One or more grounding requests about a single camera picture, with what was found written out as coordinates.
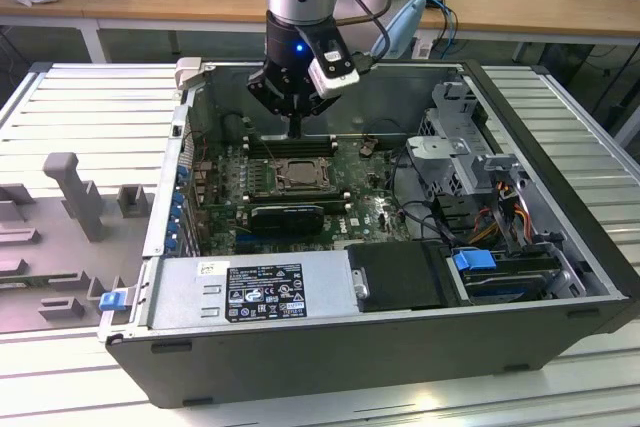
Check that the black RAM slot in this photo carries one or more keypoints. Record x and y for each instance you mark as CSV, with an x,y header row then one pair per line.
x,y
310,194
310,150
270,140
335,201

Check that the CPU socket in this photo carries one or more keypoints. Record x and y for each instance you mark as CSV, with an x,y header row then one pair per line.
x,y
278,183

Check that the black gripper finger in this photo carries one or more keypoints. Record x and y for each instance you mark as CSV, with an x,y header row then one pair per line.
x,y
315,104
270,92

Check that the black graphics card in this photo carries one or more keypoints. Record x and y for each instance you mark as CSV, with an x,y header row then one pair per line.
x,y
285,219

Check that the pale blue teach pendant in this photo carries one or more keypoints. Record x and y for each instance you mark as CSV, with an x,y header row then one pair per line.
x,y
405,27

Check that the blue expansion card clip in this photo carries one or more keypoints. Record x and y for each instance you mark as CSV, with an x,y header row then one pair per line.
x,y
173,239
177,209
182,178

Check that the blue case latch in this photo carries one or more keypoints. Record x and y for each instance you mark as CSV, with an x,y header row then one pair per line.
x,y
112,301

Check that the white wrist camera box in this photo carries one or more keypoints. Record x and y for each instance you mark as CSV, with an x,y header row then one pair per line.
x,y
332,82

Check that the hard disk in blue carrier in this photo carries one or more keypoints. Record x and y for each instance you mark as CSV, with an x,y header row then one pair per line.
x,y
472,261

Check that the small white adapter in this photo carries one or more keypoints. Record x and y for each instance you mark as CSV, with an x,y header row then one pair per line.
x,y
422,49

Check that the grey metal drive cage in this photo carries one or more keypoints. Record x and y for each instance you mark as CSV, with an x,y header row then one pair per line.
x,y
440,162

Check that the grey parts rack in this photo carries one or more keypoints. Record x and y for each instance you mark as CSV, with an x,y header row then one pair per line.
x,y
50,247

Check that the grey power supply unit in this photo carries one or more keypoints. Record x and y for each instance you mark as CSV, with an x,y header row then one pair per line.
x,y
190,297

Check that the black open PC case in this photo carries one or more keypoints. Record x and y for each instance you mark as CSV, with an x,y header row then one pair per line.
x,y
300,362

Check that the green motherboard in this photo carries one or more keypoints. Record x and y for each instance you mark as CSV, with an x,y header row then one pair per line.
x,y
350,207

